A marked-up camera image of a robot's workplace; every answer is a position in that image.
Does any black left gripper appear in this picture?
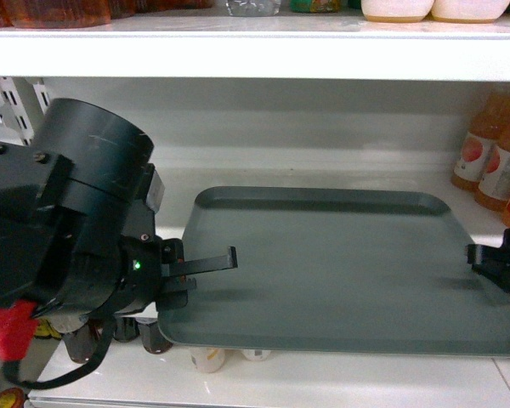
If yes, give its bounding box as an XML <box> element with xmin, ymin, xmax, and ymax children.
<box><xmin>82</xmin><ymin>237</ymin><xmax>238</xmax><ymax>317</ymax></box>

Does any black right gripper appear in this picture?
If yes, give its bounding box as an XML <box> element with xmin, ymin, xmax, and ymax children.
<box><xmin>466</xmin><ymin>229</ymin><xmax>510</xmax><ymax>294</ymax></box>

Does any grey rectangular serving tray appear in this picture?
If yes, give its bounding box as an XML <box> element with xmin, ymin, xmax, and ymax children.
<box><xmin>158</xmin><ymin>186</ymin><xmax>510</xmax><ymax>356</ymax></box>

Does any orange juice bottle middle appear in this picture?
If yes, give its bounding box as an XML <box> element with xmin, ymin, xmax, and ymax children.
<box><xmin>474</xmin><ymin>124</ymin><xmax>510</xmax><ymax>212</ymax></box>

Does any dark sauce bottle right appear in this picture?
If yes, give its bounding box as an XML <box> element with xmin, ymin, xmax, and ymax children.
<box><xmin>137</xmin><ymin>319</ymin><xmax>173</xmax><ymax>354</ymax></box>

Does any dark sauce bottle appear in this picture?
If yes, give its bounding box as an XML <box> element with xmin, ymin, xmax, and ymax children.
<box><xmin>62</xmin><ymin>324</ymin><xmax>99</xmax><ymax>364</ymax></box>
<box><xmin>137</xmin><ymin>319</ymin><xmax>173</xmax><ymax>354</ymax></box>
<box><xmin>113</xmin><ymin>316</ymin><xmax>139</xmax><ymax>343</ymax></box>

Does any yellow drink bottle front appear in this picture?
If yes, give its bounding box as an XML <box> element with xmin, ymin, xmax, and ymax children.
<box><xmin>189</xmin><ymin>348</ymin><xmax>226</xmax><ymax>373</ymax></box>

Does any white labelled bottle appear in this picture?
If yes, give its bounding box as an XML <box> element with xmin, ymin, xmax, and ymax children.
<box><xmin>241</xmin><ymin>348</ymin><xmax>271</xmax><ymax>362</ymax></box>

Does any dark sauce bottle middle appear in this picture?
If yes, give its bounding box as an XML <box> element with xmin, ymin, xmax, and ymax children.
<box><xmin>113</xmin><ymin>316</ymin><xmax>139</xmax><ymax>343</ymax></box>

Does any white lower shelf board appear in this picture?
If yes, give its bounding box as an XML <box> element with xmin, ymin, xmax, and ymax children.
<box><xmin>29</xmin><ymin>342</ymin><xmax>510</xmax><ymax>407</ymax></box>

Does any white shelf board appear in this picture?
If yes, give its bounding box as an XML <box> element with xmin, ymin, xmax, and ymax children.
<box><xmin>29</xmin><ymin>342</ymin><xmax>510</xmax><ymax>407</ymax></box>
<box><xmin>0</xmin><ymin>7</ymin><xmax>510</xmax><ymax>82</ymax></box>

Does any orange juice bottle far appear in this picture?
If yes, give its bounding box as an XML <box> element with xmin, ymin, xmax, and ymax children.
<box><xmin>450</xmin><ymin>82</ymin><xmax>510</xmax><ymax>191</ymax></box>

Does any dark sauce bottle left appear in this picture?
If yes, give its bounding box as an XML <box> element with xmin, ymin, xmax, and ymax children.
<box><xmin>62</xmin><ymin>324</ymin><xmax>99</xmax><ymax>364</ymax></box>

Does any white upper shelf board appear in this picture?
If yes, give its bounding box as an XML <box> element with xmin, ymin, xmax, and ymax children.
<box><xmin>0</xmin><ymin>7</ymin><xmax>510</xmax><ymax>82</ymax></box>

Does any red lid jar bottom left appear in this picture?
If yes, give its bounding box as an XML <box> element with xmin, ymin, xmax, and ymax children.
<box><xmin>0</xmin><ymin>387</ymin><xmax>26</xmax><ymax>408</ymax></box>

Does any white jar right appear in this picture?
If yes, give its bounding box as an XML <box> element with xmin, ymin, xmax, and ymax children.
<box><xmin>431</xmin><ymin>0</ymin><xmax>510</xmax><ymax>24</ymax></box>

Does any white jar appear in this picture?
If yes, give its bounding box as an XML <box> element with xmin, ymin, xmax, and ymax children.
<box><xmin>431</xmin><ymin>0</ymin><xmax>510</xmax><ymax>24</ymax></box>
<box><xmin>360</xmin><ymin>0</ymin><xmax>434</xmax><ymax>23</ymax></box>

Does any white slotted shelf upright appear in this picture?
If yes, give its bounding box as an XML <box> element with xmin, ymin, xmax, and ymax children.
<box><xmin>0</xmin><ymin>76</ymin><xmax>51</xmax><ymax>145</ymax></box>

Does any white jar left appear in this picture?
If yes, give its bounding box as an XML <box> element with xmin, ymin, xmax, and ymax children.
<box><xmin>360</xmin><ymin>0</ymin><xmax>434</xmax><ymax>23</ymax></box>

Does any clear glass item top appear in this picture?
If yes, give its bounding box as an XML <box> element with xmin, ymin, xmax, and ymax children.
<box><xmin>226</xmin><ymin>0</ymin><xmax>281</xmax><ymax>17</ymax></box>

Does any green packaged item top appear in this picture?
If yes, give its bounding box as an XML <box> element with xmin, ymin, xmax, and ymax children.
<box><xmin>289</xmin><ymin>0</ymin><xmax>348</xmax><ymax>14</ymax></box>

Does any dark red container top left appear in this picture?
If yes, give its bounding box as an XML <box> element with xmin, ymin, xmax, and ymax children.
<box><xmin>0</xmin><ymin>1</ymin><xmax>111</xmax><ymax>29</ymax></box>

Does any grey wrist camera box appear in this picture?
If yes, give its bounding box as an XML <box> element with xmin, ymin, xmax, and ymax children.
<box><xmin>144</xmin><ymin>163</ymin><xmax>165</xmax><ymax>213</ymax></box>

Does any black cable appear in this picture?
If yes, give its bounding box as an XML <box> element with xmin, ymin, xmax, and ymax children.
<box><xmin>2</xmin><ymin>316</ymin><xmax>116</xmax><ymax>391</ymax></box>

